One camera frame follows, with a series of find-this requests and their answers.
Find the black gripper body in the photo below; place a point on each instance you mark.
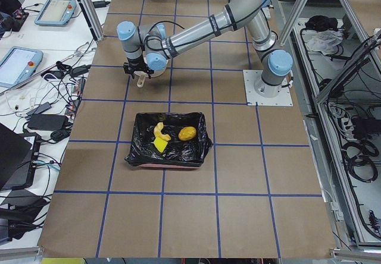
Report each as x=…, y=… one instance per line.
x=135, y=62

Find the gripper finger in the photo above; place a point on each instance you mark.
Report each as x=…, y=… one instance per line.
x=148, y=72
x=129, y=70

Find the beige plastic dustpan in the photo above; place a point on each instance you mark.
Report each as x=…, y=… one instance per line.
x=144, y=76

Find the pale yellow peel piece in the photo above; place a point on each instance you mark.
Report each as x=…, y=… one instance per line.
x=157, y=132

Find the yellow potato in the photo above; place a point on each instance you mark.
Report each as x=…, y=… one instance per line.
x=187, y=133

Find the yellow green sponge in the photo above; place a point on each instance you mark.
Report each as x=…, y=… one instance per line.
x=160, y=144

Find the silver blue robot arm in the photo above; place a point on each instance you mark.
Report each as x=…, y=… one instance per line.
x=148, y=48

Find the black lined pink bin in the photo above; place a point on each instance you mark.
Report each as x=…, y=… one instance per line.
x=178, y=154

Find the black power adapter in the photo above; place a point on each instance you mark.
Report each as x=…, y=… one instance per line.
x=47, y=122

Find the upper blue teach pendant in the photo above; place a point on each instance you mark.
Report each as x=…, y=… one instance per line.
x=56, y=13

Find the blue teach pendant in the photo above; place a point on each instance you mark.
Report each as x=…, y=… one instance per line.
x=18, y=65
x=56, y=13

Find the lower blue teach pendant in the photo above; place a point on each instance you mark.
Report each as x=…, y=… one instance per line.
x=18, y=65

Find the black laptop computer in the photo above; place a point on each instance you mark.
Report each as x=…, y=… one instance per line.
x=18, y=153

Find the white crumpled cloth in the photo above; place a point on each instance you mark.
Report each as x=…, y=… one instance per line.
x=326, y=42

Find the aluminium frame post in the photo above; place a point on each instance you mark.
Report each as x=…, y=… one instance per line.
x=91, y=19

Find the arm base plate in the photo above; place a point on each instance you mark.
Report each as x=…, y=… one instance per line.
x=260, y=94

